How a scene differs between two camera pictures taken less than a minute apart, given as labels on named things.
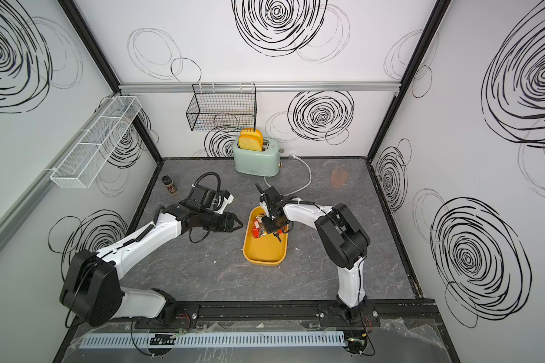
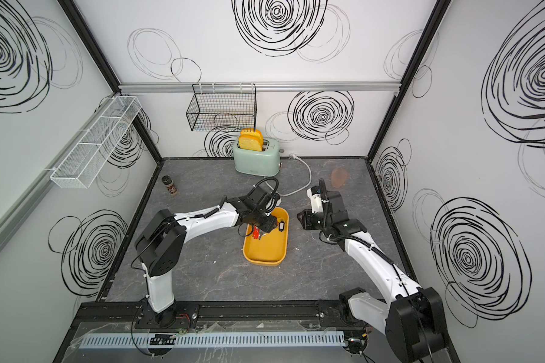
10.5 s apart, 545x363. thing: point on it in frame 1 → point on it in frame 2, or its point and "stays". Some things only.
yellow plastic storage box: (266, 250) stays
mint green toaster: (258, 163) stays
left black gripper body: (216, 221) → (264, 221)
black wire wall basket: (223, 107) stays
